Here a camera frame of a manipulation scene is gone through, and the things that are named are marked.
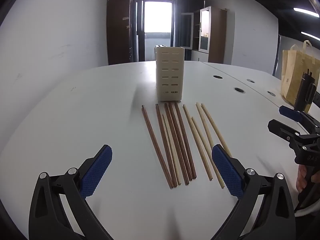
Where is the tall brown cabinet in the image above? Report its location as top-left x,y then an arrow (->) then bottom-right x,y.
106,0 -> 133,65

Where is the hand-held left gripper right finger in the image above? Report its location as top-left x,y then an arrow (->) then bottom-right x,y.
210,144 -> 297,240

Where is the person's right hand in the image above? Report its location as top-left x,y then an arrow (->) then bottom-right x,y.
296,166 -> 308,193

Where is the wooden glass-door cabinet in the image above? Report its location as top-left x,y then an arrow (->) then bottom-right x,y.
180,6 -> 227,63

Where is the dark curtain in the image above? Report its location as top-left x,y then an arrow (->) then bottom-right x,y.
172,0 -> 205,60

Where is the glass balcony door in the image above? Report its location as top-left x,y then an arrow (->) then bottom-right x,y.
136,0 -> 175,62

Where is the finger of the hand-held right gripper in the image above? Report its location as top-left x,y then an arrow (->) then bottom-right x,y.
267,119 -> 302,148
279,106 -> 320,134

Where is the black cylindrical object with loop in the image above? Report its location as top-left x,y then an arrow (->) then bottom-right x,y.
294,71 -> 317,112

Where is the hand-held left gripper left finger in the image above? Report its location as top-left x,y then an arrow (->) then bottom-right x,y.
29,144 -> 114,240

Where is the cream slotted utensil holder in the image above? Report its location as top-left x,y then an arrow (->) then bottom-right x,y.
154,44 -> 185,102

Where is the ceiling strip light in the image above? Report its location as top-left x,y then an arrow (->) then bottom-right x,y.
301,32 -> 320,41
294,7 -> 320,18

